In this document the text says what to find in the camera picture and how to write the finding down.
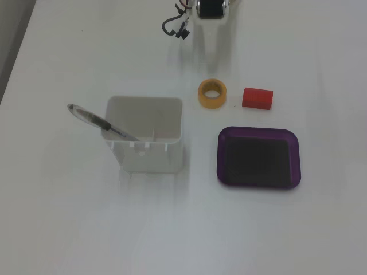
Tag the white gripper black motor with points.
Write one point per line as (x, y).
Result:
(211, 10)

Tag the yellow tape roll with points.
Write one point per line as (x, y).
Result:
(212, 103)

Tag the white plastic box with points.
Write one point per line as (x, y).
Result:
(152, 159)

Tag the red rectangular block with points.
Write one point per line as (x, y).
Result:
(256, 99)

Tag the purple metal tray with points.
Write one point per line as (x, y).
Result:
(221, 160)

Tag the clear black ballpoint pen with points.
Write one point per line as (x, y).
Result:
(91, 117)

